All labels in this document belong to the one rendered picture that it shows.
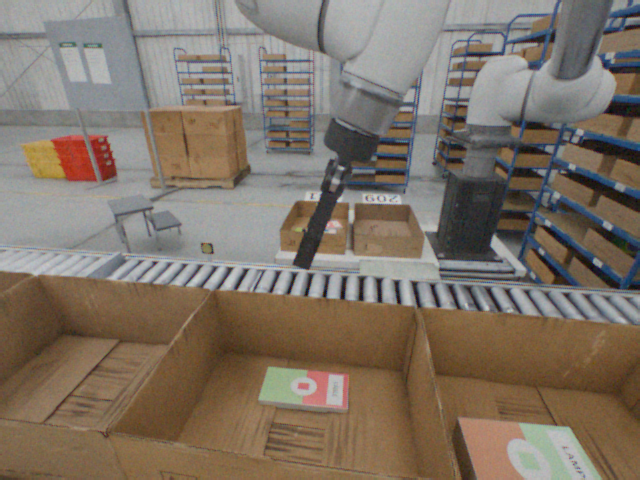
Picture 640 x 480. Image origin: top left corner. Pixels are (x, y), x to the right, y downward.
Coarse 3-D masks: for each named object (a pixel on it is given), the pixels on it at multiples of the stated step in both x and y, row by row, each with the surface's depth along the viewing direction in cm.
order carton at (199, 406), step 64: (192, 320) 55; (256, 320) 64; (320, 320) 62; (384, 320) 60; (192, 384) 56; (256, 384) 61; (384, 384) 62; (128, 448) 37; (192, 448) 35; (256, 448) 51; (320, 448) 51; (384, 448) 51; (448, 448) 35
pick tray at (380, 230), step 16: (368, 208) 164; (384, 208) 163; (400, 208) 162; (368, 224) 162; (384, 224) 161; (400, 224) 162; (416, 224) 144; (368, 240) 131; (384, 240) 130; (400, 240) 129; (416, 240) 128; (368, 256) 134; (384, 256) 133; (400, 256) 133; (416, 256) 132
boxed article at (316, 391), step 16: (272, 368) 63; (272, 384) 60; (288, 384) 60; (304, 384) 60; (320, 384) 60; (336, 384) 60; (272, 400) 57; (288, 400) 57; (304, 400) 57; (320, 400) 57; (336, 400) 57
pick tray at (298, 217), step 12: (300, 204) 168; (312, 204) 167; (336, 204) 165; (348, 204) 164; (288, 216) 150; (300, 216) 171; (336, 216) 168; (348, 216) 147; (288, 228) 151; (288, 240) 135; (300, 240) 134; (324, 240) 133; (336, 240) 132; (324, 252) 136; (336, 252) 135
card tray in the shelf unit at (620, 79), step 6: (618, 78) 169; (624, 78) 165; (630, 78) 161; (636, 78) 159; (618, 84) 169; (624, 84) 165; (630, 84) 161; (636, 84) 160; (618, 90) 169; (624, 90) 165; (630, 90) 162; (636, 90) 161
